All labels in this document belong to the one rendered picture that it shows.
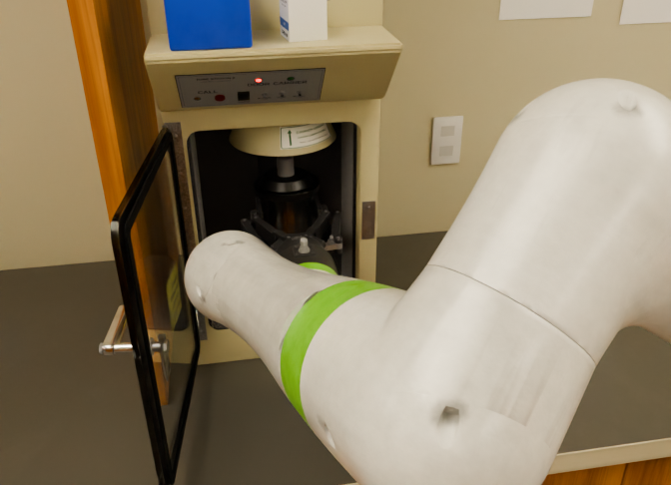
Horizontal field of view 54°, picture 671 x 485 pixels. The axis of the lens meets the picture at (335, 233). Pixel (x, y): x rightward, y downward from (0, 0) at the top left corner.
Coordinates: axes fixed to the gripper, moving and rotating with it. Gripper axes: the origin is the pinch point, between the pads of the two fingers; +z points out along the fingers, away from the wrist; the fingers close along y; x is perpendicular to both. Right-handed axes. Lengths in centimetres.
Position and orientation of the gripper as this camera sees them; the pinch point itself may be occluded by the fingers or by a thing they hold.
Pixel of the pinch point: (288, 208)
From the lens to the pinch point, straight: 112.1
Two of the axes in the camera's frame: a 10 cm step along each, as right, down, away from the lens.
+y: -9.9, 0.9, -1.4
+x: 0.1, 8.8, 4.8
